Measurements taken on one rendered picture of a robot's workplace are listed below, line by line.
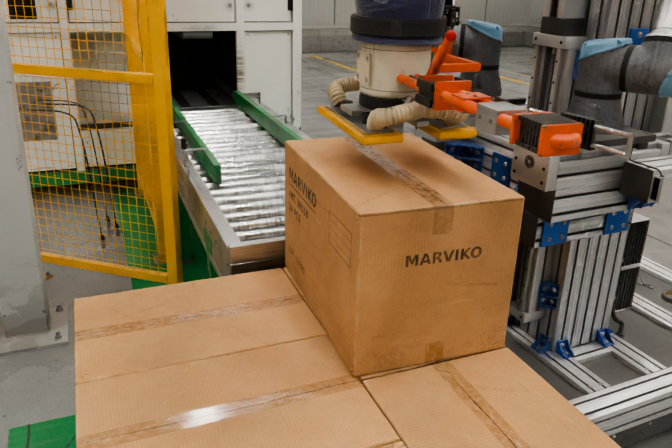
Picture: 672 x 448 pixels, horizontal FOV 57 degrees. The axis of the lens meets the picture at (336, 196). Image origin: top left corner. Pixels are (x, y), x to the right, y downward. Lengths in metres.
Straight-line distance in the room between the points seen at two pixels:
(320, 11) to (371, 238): 10.23
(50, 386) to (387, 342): 1.42
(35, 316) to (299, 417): 1.62
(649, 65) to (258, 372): 1.16
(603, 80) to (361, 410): 0.99
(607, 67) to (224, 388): 1.18
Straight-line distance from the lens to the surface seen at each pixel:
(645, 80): 1.68
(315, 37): 11.28
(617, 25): 1.96
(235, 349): 1.57
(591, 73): 1.71
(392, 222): 1.31
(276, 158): 3.01
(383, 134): 1.41
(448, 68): 1.66
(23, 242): 2.63
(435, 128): 1.49
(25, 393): 2.51
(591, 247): 2.16
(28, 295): 2.73
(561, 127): 1.01
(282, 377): 1.47
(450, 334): 1.52
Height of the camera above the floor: 1.41
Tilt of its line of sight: 20 degrees down
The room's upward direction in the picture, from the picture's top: 2 degrees clockwise
